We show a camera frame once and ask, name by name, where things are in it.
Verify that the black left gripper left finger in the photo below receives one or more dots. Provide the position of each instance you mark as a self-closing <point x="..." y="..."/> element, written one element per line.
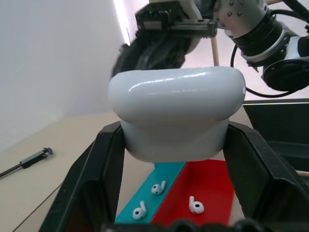
<point x="91" y="174"/>

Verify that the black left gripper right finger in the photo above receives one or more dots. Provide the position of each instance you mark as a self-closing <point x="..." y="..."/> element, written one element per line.
<point x="260" y="174"/>

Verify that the black plastic bin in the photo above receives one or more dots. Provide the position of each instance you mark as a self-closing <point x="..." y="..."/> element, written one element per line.
<point x="285" y="125"/>

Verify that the red plastic tray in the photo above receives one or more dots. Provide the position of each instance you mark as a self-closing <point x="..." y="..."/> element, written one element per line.
<point x="205" y="183"/>

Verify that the white earbud charging case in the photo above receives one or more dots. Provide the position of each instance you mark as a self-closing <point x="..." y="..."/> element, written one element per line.
<point x="176" y="108"/>

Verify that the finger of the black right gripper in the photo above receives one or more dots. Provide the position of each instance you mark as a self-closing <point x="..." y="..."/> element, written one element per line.
<point x="128" y="60"/>
<point x="166" y="60"/>

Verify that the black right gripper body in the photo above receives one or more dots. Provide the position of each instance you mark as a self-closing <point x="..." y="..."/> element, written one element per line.
<point x="157" y="19"/>

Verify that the thin wooden stick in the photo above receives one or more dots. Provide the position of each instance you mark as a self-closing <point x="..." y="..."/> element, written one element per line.
<point x="303" y="173"/>
<point x="215" y="52"/>

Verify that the white earbud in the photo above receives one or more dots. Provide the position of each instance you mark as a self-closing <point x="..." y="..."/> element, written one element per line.
<point x="157" y="189"/>
<point x="196" y="207"/>
<point x="139" y="213"/>

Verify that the teal plastic tray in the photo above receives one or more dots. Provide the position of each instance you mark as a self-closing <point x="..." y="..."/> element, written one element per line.
<point x="154" y="200"/>

